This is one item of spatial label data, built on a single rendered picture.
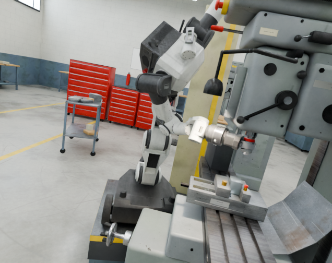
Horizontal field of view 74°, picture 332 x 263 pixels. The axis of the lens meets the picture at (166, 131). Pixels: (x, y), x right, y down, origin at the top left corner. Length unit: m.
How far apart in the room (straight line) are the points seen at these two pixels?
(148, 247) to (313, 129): 0.82
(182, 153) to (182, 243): 1.91
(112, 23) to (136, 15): 1.11
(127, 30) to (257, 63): 9.86
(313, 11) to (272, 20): 0.12
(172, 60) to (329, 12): 0.63
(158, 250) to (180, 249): 0.11
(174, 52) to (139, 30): 9.32
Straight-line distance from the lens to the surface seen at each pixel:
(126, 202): 1.58
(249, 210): 1.09
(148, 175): 1.70
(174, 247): 1.04
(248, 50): 0.77
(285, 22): 0.91
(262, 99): 0.90
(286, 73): 0.92
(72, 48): 11.48
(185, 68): 1.15
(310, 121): 0.95
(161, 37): 1.23
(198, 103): 2.69
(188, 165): 2.87
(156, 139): 1.51
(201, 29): 1.33
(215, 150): 1.48
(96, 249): 1.70
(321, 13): 0.95
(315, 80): 0.94
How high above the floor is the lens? 1.45
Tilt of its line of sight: 13 degrees down
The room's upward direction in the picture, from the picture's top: 11 degrees clockwise
